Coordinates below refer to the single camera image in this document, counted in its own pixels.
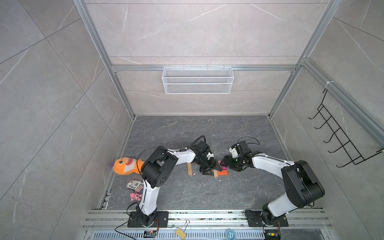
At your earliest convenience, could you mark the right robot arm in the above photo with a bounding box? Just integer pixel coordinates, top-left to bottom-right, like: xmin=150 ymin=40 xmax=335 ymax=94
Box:
xmin=220 ymin=141 xmax=325 ymax=226

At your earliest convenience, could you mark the black wire hook rack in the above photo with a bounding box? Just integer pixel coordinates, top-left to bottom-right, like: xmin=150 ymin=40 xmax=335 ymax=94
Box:
xmin=308 ymin=90 xmax=384 ymax=169

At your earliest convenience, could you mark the white wire mesh basket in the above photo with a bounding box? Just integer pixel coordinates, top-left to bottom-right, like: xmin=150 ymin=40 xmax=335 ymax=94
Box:
xmin=162 ymin=67 xmax=235 ymax=95

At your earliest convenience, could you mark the orange plush toy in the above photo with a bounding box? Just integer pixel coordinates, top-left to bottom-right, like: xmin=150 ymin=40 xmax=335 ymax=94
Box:
xmin=113 ymin=157 xmax=144 ymax=176

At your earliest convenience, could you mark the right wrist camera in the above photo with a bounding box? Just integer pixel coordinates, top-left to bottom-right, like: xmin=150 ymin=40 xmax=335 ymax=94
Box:
xmin=230 ymin=147 xmax=239 ymax=159

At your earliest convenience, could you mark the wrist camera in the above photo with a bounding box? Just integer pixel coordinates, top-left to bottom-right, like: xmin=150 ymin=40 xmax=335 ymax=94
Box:
xmin=207 ymin=152 xmax=214 ymax=160
xmin=230 ymin=147 xmax=239 ymax=159

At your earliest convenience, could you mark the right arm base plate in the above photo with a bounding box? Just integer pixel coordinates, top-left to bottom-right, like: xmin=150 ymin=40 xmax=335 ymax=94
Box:
xmin=244 ymin=210 xmax=289 ymax=227

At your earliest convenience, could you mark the tape roll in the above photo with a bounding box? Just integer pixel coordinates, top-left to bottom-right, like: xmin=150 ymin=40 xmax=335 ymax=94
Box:
xmin=225 ymin=229 xmax=237 ymax=240

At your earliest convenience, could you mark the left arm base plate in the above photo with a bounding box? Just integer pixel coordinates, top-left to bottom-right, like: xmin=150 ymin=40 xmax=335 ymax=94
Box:
xmin=127 ymin=211 xmax=169 ymax=228

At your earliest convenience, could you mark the pink pig toy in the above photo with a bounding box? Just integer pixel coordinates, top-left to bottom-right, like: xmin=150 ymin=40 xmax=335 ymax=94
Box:
xmin=130 ymin=192 xmax=142 ymax=202

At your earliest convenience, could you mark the orange block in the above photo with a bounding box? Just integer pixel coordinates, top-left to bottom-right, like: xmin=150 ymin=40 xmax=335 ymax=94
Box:
xmin=218 ymin=170 xmax=228 ymax=176

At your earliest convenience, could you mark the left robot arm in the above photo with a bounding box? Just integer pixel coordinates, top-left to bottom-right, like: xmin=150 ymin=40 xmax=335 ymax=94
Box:
xmin=136 ymin=136 xmax=222 ymax=226

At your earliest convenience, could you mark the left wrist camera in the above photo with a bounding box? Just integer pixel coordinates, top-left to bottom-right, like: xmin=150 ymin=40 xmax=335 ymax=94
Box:
xmin=207 ymin=152 xmax=214 ymax=160

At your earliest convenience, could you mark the yellow tag with clip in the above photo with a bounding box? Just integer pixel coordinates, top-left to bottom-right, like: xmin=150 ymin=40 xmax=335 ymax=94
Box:
xmin=175 ymin=220 xmax=190 ymax=240

